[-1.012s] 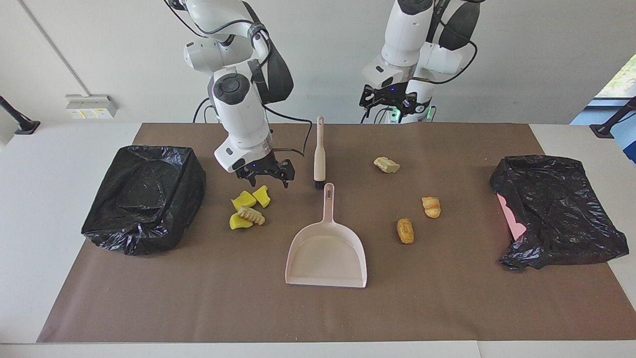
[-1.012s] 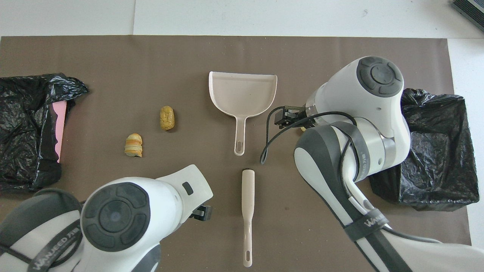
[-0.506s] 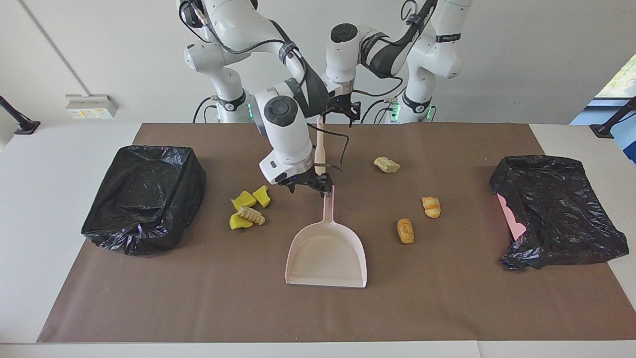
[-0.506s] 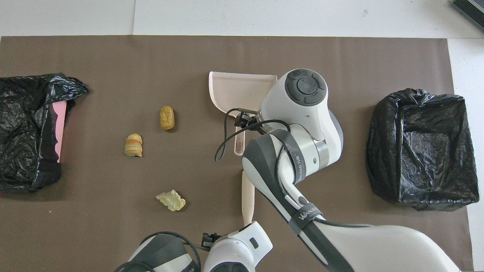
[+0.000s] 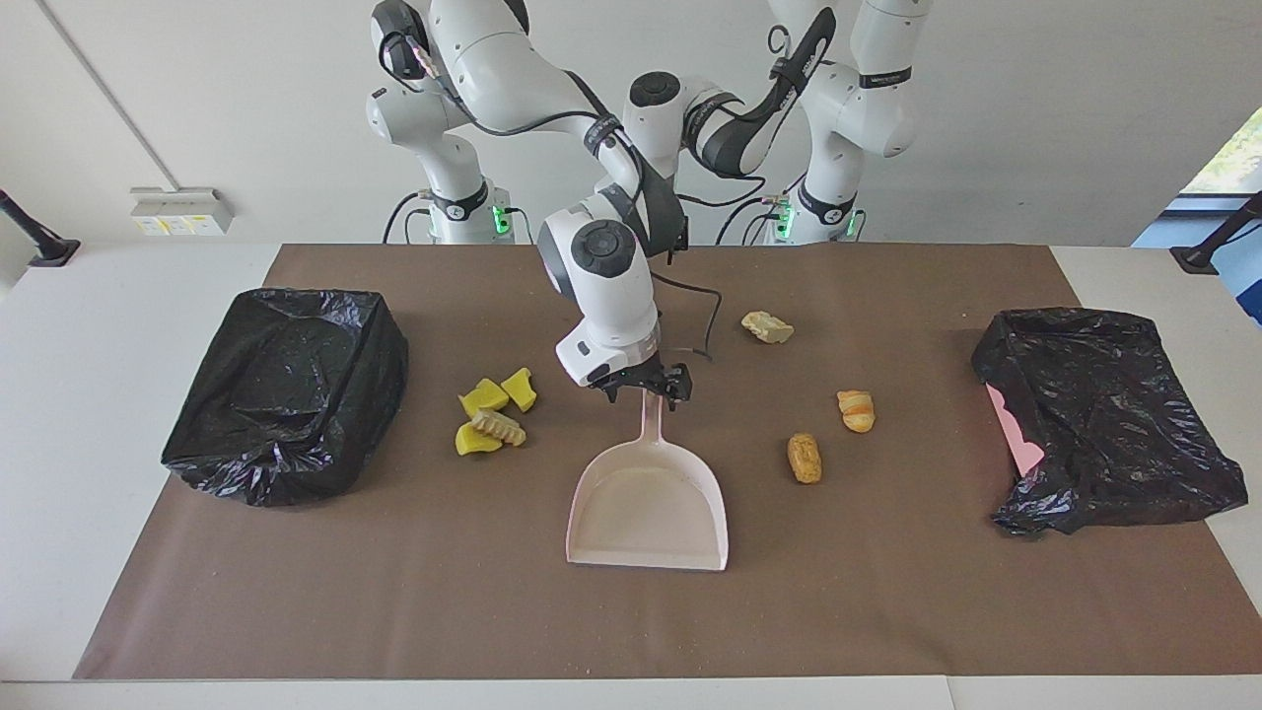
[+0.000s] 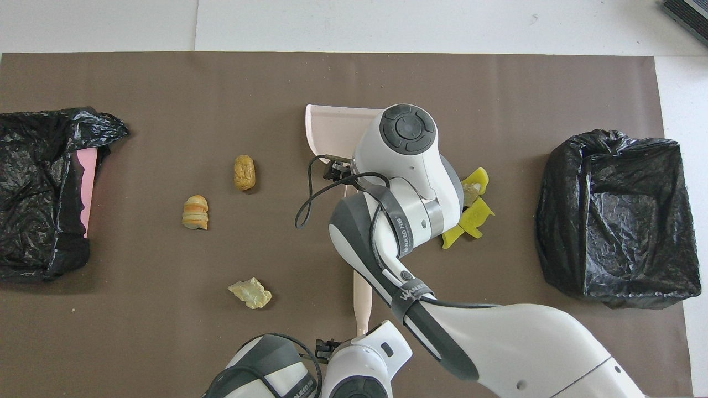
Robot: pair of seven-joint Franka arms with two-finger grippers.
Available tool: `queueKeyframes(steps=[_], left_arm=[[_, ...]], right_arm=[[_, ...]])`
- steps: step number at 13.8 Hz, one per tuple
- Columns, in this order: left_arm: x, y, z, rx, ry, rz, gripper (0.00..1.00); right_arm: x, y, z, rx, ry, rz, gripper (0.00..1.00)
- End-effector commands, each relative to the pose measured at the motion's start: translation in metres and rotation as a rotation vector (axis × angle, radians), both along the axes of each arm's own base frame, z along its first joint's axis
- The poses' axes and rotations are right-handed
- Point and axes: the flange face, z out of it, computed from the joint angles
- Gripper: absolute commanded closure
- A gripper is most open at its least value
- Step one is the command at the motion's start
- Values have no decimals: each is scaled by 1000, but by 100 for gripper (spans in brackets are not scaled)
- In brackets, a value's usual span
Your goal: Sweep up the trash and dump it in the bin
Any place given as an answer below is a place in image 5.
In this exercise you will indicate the black stand foot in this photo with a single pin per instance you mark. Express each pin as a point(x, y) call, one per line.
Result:
point(1198, 258)
point(49, 251)

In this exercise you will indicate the crumpled black trash bag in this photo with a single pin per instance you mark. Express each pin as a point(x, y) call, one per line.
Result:
point(1114, 414)

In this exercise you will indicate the toy croissant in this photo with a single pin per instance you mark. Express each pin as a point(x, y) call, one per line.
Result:
point(856, 411)

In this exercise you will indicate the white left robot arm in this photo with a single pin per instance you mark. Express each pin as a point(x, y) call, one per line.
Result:
point(868, 99)

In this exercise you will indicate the yellow sponge piece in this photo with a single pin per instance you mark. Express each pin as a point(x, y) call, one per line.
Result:
point(520, 390)
point(471, 441)
point(483, 397)

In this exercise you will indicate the brown table mat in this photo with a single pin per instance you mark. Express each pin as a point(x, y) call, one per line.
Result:
point(631, 621)

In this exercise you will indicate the blue panel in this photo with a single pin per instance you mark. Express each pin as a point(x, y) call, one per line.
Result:
point(1247, 281)

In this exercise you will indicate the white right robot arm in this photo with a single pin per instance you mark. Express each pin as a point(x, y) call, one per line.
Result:
point(601, 316)

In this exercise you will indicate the beige ridged food piece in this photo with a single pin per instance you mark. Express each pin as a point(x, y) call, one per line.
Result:
point(499, 427)

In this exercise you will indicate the pale beige food chunk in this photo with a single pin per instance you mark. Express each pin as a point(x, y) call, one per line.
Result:
point(767, 327)

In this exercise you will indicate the brown toy bread loaf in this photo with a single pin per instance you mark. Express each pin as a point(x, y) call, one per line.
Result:
point(805, 459)

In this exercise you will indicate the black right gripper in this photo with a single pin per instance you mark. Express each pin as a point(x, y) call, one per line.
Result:
point(636, 377)

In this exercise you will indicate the pale pink dustpan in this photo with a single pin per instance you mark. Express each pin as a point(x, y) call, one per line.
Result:
point(646, 503)

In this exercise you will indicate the window pane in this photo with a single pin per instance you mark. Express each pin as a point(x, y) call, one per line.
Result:
point(1237, 163)

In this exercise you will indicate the white wall socket box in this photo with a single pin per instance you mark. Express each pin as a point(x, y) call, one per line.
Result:
point(182, 209)

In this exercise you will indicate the black bag covered bin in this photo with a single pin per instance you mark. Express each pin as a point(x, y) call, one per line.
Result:
point(286, 394)

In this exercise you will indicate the pink plastic bin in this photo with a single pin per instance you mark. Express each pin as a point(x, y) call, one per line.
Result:
point(1016, 434)

